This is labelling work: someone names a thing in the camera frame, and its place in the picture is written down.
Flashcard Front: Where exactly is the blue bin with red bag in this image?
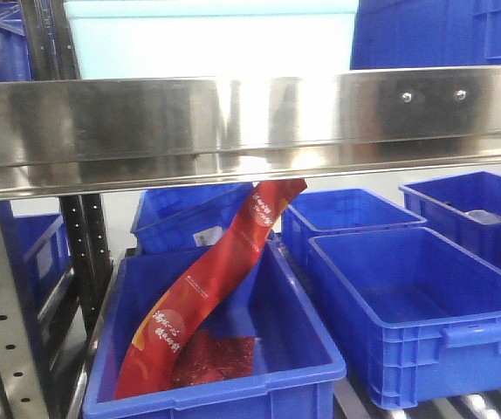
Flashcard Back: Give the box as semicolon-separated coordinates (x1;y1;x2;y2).
82;241;347;418

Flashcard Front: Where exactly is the blue bin front right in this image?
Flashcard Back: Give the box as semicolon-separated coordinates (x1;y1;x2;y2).
305;228;501;409

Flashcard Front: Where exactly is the blue bin back left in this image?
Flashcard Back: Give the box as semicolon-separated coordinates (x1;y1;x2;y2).
131;182;254;254

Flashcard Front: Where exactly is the stainless steel shelf rail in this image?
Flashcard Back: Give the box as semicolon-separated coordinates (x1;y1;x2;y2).
0;65;501;200

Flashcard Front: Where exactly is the red snack bag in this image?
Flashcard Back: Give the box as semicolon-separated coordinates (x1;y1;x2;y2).
113;178;307;400

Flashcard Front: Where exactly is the blue bin back middle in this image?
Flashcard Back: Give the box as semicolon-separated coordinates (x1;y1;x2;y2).
280;189;428;265

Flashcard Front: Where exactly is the blue bin back right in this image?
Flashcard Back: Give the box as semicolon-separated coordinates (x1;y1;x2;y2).
399;171;501;269

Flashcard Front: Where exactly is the light blue plastic bin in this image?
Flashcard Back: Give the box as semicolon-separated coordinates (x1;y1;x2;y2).
64;1;359;79

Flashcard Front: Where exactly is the blue bin upper right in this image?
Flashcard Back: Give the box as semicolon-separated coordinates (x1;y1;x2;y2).
351;1;501;70

